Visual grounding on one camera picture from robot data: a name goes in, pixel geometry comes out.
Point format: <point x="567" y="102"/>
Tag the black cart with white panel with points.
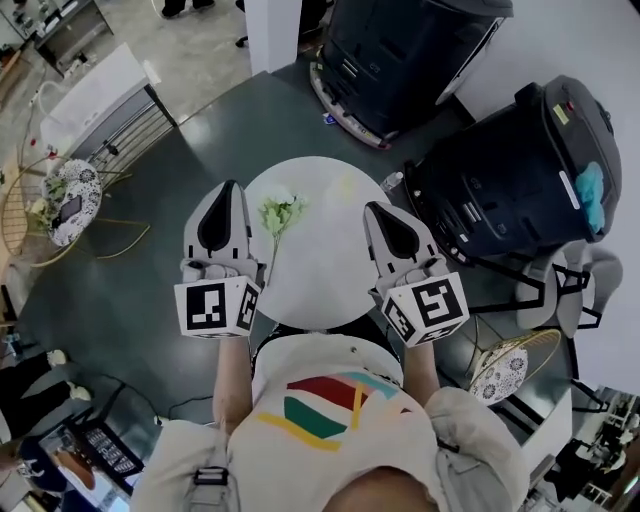
<point x="400" y="55"/>

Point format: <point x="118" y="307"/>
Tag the black cart with grey lid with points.
<point x="510" y="175"/>

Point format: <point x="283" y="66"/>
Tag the white side desk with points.
<point x="550" y="420"/>

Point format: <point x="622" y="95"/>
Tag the black white patterned cushion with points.
<point x="85" y="180"/>
<point x="500" y="375"/>

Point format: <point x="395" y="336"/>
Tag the grey metal desk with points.
<point x="75" y="35"/>

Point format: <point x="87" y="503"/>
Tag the clear plastic bottle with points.
<point x="392" y="181"/>

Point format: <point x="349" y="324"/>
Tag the white green flowers bunch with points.
<point x="277" y="215"/>

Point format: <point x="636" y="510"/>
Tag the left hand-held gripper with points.
<point x="205" y="310"/>

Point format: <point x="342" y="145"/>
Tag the black phone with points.
<point x="71" y="209"/>

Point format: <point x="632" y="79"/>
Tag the black laptop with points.
<point x="107" y="450"/>

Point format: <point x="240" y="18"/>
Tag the grey chair with black frame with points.
<point x="532" y="280"/>
<point x="600" y="280"/>

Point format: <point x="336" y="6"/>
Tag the white round table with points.
<point x="325" y="260"/>

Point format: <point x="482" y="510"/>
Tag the person's right forearm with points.
<point x="422" y="370"/>

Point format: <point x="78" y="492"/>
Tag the person's cream printed top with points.
<point x="350" y="450"/>

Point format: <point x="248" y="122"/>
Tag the teal cloth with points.
<point x="591" y="195"/>

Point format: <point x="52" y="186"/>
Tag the white faucet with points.
<point x="42" y="95"/>

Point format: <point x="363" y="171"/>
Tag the person's left forearm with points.
<point x="232" y="385"/>

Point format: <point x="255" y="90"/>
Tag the white sink cabinet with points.
<point x="100" y="90"/>

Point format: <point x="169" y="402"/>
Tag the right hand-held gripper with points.
<point x="437" y="302"/>

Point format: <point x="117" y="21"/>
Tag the black office chair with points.
<point x="242" y="30"/>

